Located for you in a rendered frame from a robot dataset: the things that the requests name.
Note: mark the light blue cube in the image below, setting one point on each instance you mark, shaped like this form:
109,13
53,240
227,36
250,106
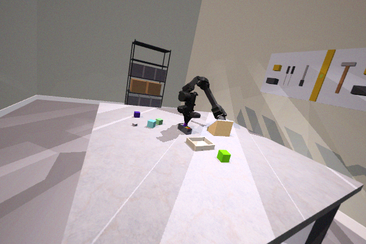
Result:
151,123

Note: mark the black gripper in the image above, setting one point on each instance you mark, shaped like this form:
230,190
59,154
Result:
191,114

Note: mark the small green cube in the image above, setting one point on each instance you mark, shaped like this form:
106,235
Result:
159,121
223,156

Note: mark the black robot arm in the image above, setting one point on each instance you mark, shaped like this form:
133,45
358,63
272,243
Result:
186,96

